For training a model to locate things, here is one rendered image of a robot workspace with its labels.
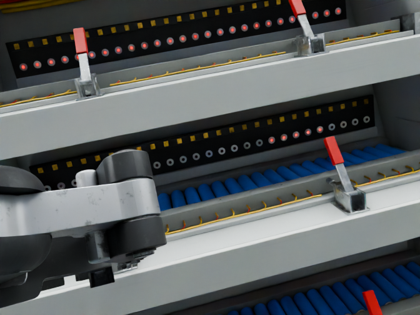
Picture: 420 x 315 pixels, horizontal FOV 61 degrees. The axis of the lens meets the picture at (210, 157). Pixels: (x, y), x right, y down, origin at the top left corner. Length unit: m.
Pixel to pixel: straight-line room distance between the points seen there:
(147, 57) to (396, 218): 0.41
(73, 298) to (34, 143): 0.17
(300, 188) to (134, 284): 0.23
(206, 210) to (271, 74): 0.18
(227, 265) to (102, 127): 0.20
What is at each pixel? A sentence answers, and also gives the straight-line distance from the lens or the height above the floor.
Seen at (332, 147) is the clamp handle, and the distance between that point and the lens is 0.45.
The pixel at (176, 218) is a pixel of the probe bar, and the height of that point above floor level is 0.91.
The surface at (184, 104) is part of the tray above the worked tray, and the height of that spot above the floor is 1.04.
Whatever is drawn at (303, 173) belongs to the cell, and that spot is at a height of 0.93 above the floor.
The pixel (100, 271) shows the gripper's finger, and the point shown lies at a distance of 0.18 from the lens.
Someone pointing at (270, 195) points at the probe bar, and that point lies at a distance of 0.46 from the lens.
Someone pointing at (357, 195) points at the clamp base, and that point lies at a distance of 0.45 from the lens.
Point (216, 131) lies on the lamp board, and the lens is 0.55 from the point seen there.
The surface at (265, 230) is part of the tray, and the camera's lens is 0.42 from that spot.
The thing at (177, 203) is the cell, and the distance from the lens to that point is 0.48.
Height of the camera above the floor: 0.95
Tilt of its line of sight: 4 degrees up
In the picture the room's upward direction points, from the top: 13 degrees counter-clockwise
